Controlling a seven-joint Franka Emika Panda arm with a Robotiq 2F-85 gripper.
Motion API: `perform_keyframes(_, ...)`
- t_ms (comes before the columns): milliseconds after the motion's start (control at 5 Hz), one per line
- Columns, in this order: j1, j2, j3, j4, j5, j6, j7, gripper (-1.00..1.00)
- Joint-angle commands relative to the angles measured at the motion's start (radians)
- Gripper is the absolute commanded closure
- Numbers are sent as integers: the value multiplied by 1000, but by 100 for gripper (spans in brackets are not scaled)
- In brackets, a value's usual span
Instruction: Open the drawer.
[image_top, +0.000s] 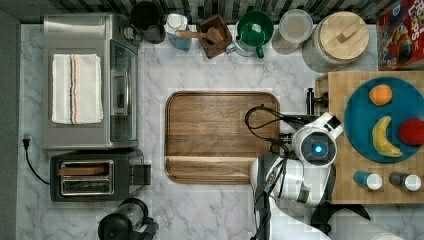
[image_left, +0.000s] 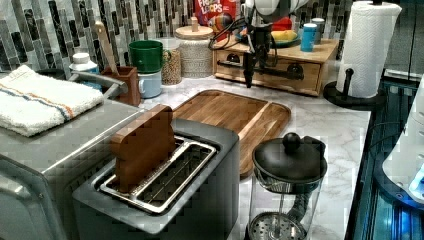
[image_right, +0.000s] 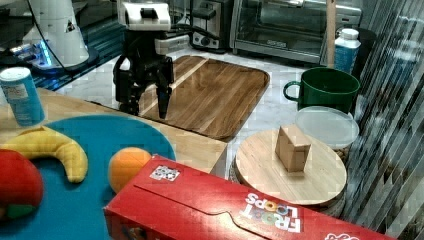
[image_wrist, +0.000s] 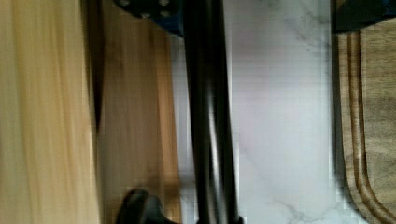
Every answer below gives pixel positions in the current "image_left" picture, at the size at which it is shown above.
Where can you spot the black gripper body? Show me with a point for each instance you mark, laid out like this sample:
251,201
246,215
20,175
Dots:
259,39

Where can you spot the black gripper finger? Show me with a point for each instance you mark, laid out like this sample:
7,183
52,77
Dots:
248,65

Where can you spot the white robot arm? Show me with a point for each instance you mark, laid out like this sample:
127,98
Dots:
259,16

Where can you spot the wooden drawer box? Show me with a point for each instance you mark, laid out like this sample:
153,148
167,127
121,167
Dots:
316,66

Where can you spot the yellow plush banana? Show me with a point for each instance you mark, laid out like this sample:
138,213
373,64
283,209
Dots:
285,35

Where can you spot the red plush apple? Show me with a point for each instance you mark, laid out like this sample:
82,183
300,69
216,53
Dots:
283,24

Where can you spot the blue plate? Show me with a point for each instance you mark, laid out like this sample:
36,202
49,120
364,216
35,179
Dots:
286,43

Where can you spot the blue cylindrical canister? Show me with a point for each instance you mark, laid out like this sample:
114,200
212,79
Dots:
308,37

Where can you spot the red Froot Loops cereal box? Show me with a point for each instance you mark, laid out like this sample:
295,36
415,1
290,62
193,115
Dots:
205,10

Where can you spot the wooden lid jar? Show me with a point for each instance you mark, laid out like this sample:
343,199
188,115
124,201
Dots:
196,57

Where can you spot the grey cylindrical canister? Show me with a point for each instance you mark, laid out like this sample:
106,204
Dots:
320,24

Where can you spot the wooden cutting board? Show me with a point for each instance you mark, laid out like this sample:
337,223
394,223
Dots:
252,119

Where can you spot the clear plastic lid jar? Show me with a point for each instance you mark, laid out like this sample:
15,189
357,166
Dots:
171,70

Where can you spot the green mug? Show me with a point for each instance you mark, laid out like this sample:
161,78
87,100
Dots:
146,55

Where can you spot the light blue mug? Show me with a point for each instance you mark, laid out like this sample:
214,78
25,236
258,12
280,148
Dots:
150,85

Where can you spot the paper towel roll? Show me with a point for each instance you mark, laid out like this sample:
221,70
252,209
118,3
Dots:
366,43

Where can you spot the french press coffee maker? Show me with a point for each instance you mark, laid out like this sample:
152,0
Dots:
286,184

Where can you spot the brown utensil holder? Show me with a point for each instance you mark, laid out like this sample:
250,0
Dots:
129,76

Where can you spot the wooden toast slice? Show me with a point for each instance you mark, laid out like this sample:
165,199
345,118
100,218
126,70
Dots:
142,145

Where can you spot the silver toaster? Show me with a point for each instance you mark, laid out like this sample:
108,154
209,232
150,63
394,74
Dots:
192,196

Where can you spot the wooden spoon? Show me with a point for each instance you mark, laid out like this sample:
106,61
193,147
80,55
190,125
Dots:
106,46

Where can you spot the white cap bottle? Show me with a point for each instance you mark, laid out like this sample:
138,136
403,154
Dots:
83,63

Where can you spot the white striped towel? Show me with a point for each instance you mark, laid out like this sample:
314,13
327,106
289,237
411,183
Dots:
32,103

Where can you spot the silver toaster oven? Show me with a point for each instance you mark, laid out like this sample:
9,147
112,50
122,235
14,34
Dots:
39,173

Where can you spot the black drawer handle bar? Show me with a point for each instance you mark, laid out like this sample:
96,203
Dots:
292,72

